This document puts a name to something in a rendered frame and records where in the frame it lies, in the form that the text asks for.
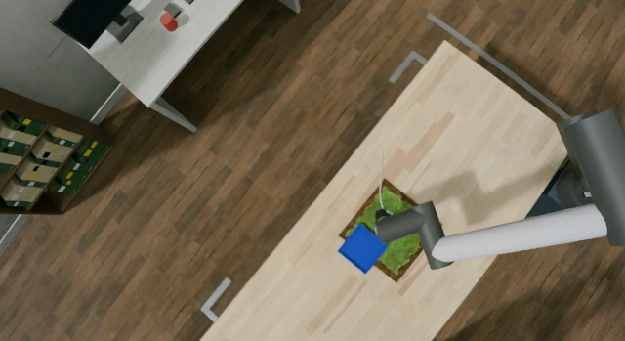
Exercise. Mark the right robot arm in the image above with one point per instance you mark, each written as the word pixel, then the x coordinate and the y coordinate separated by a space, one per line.
pixel 598 143

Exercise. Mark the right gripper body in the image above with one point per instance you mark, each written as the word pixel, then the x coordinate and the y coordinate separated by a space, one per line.
pixel 381 213

